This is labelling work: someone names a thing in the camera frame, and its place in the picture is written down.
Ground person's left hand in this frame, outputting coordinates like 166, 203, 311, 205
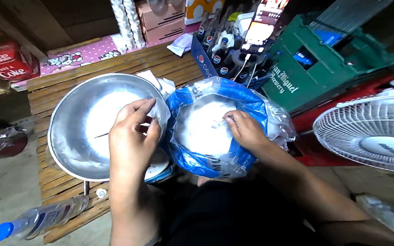
109, 98, 162, 171

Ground person's right hand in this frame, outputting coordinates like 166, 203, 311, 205
223, 110, 269, 153

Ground small clear plastic bag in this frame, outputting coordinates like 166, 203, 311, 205
146, 96, 171, 137

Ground person's left forearm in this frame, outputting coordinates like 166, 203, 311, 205
109, 168, 162, 246

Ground person's right forearm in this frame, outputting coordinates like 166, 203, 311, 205
253, 139, 394, 246

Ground white powder in blue sack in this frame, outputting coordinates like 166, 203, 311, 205
180, 97, 238, 156

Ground white powder in metal basin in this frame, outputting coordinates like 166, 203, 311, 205
86, 91, 150, 159

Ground crumpled white plastic wrapper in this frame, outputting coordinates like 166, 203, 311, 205
136, 70, 176, 100

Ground blue and white round container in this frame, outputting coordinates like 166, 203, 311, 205
144, 149, 174, 184

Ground blue woven sack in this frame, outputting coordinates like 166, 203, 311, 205
161, 82, 269, 178

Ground large clear plastic liner bag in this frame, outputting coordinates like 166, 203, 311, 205
170, 77, 297, 179

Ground round black phone stand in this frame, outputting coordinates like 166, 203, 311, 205
231, 49, 265, 68

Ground group of dark glass bottles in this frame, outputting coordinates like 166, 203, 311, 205
196, 5, 281, 84

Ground person's legs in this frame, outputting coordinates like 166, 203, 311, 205
197, 176, 225, 187

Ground blue plastic bottle crate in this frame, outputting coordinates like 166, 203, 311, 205
191, 34, 274, 90

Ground large silver metal basin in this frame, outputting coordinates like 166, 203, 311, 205
47, 73, 170, 182

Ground red plastic furniture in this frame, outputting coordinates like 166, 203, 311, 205
283, 66, 394, 167

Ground pink patterned table cover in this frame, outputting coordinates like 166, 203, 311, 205
10, 20, 201, 91

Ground white and purple packet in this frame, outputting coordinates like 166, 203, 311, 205
167, 33, 194, 57

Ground green plastic crate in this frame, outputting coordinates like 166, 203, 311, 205
261, 13, 394, 108

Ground hanging strips of white sachets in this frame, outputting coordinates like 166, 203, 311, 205
110, 0, 146, 52

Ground pink cardboard box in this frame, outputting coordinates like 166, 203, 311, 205
142, 19, 186, 44
135, 0, 186, 31

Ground smartphone with lit screen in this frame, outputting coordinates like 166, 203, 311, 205
240, 0, 290, 55

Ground person's body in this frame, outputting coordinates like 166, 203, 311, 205
144, 179, 324, 246

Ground orange white-dotted box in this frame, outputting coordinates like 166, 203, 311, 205
184, 0, 225, 25

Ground slatted bamboo table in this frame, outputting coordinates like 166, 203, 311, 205
27, 38, 218, 245

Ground dark red container with plastic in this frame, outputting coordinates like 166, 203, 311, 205
0, 120, 29, 159

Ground red box with white lettering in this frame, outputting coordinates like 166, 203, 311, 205
0, 40, 41, 82

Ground clear bottle with blue cap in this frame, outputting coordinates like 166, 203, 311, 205
0, 195, 89, 242

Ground white electric fan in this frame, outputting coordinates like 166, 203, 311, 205
313, 88, 394, 175

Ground clear plastic bag on floor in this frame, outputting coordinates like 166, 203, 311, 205
354, 193, 394, 240

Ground white charging cable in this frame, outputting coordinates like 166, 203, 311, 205
232, 53, 258, 88

